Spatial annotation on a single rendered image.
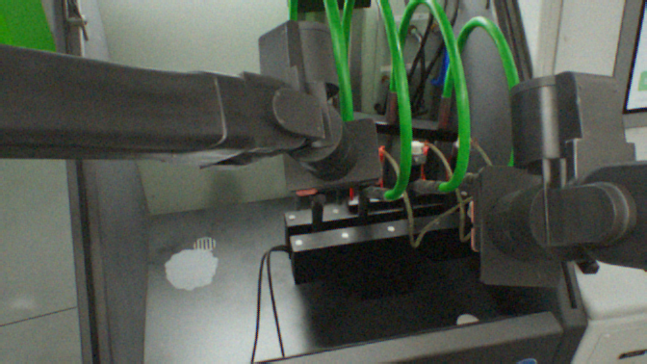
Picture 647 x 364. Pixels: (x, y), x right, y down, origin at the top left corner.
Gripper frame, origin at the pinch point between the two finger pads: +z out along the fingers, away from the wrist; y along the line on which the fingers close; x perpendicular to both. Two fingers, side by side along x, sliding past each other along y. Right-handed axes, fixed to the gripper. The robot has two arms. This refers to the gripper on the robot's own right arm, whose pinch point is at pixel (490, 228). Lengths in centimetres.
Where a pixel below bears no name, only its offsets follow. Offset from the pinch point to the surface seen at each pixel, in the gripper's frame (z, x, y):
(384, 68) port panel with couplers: 48, 7, 33
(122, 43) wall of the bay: 33, 54, 32
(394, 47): 6.5, 9.5, 21.5
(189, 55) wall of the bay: 37, 43, 31
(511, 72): 12.4, -6.1, 20.7
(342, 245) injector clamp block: 32.7, 14.9, -2.1
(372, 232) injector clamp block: 34.7, 9.9, 0.2
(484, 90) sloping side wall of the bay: 34.7, -8.7, 25.1
